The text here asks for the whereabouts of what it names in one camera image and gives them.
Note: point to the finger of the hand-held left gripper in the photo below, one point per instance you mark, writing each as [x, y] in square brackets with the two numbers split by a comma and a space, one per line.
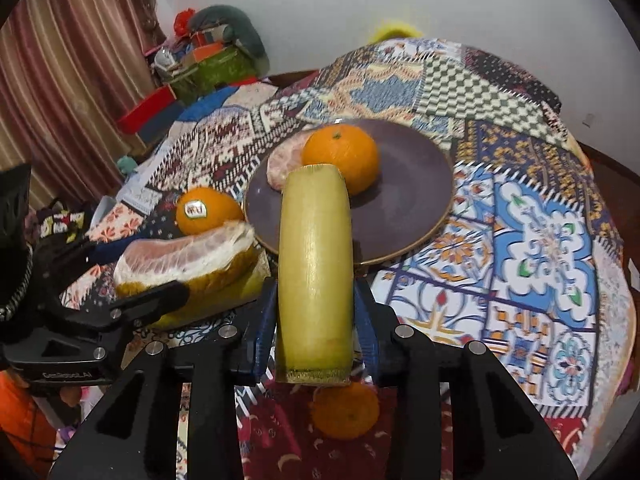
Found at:
[150, 302]
[75, 260]

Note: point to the green box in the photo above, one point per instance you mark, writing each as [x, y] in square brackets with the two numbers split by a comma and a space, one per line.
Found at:
[220, 70]

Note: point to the orange cloth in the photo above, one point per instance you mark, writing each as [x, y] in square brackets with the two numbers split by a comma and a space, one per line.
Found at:
[20, 425]

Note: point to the yellow foam tube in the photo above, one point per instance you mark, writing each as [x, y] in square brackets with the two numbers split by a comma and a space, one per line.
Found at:
[395, 30]

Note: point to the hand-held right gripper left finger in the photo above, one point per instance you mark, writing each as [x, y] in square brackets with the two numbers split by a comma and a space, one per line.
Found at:
[265, 330]

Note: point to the orange box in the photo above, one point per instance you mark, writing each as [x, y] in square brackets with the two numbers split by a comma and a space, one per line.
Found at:
[210, 47]

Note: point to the pomelo segment with yellow peel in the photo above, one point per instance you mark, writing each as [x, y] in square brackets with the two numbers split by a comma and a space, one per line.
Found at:
[200, 265]

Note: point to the red plastic bag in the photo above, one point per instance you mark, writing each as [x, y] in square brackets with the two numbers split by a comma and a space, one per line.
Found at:
[182, 22]

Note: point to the teal cloth bundle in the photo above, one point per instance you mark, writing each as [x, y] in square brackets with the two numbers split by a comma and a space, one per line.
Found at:
[127, 164]

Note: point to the red box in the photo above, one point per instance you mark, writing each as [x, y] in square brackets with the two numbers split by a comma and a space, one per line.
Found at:
[150, 107]

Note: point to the small orange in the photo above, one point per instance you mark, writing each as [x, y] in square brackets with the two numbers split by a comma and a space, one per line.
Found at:
[345, 412]

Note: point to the large corn cob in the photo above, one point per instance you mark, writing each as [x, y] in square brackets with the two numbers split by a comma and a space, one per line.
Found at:
[312, 270]

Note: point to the orange with sticker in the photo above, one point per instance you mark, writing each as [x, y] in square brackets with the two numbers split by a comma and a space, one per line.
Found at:
[220, 210]

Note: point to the grey-green plush pillow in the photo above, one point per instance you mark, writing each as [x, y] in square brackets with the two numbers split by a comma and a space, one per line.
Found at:
[240, 25]

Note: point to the brown plate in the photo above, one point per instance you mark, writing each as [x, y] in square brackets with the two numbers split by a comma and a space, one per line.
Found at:
[400, 195]

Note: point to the striped brown curtain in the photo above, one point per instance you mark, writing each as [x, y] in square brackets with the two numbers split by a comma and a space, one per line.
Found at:
[75, 60]

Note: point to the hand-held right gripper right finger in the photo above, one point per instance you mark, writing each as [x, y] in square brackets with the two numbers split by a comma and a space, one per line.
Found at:
[365, 332]

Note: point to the cartoon print cloth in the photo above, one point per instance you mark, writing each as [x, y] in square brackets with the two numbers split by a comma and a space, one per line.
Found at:
[65, 222]

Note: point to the colourful patchwork blanket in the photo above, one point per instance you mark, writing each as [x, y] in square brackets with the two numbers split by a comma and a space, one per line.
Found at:
[525, 240]

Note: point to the wooden bed frame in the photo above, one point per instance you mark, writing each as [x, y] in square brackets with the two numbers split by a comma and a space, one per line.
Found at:
[290, 76]

